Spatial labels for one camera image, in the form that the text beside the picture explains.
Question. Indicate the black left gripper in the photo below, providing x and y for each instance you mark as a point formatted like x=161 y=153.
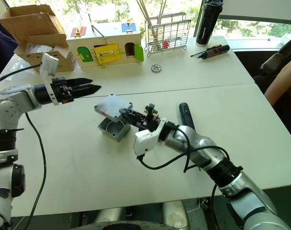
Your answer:
x=62 y=91

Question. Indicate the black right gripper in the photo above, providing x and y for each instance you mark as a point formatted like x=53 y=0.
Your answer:
x=150 y=121

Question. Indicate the grey metal box lid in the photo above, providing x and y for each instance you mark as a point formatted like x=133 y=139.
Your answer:
x=111 y=106

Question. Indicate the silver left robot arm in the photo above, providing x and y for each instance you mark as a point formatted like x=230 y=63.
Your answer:
x=13 y=100

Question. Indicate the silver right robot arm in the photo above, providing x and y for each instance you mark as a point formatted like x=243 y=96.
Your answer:
x=202 y=146

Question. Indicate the person's bare forearm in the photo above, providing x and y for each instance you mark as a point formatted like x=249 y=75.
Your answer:
x=282 y=79

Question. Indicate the grey metal box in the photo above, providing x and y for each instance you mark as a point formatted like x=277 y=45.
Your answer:
x=116 y=134

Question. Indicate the wooden lock box toy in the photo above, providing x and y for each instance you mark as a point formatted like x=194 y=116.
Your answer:
x=111 y=36

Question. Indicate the brown cardboard box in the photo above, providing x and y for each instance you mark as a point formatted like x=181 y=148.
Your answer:
x=32 y=26

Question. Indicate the black orange screwdriver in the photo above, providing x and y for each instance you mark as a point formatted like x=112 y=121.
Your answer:
x=214 y=51

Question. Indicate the small round metal disc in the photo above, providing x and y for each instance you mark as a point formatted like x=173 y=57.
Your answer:
x=156 y=68

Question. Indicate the clear plastic bag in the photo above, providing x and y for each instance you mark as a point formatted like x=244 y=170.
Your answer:
x=37 y=48

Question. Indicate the small red item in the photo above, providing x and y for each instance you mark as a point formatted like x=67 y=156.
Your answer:
x=166 y=44

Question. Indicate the person in dark clothing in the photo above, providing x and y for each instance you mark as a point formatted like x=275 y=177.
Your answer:
x=1 y=52

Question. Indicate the thin wooden stick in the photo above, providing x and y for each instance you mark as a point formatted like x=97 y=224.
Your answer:
x=161 y=10
x=142 y=10
x=145 y=10

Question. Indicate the grey rounded shape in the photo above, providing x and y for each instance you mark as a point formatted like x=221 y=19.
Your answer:
x=109 y=215
x=175 y=213

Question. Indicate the black tumbler bottle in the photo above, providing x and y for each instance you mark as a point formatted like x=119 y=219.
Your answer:
x=207 y=21

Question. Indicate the black chair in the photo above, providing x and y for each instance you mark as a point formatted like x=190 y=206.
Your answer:
x=272 y=62

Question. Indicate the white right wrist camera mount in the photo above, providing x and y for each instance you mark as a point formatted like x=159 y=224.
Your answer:
x=145 y=141

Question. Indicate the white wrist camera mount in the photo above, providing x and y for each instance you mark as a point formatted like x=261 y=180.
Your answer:
x=145 y=141
x=49 y=64

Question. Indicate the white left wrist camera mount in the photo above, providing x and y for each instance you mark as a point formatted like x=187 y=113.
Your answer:
x=49 y=64

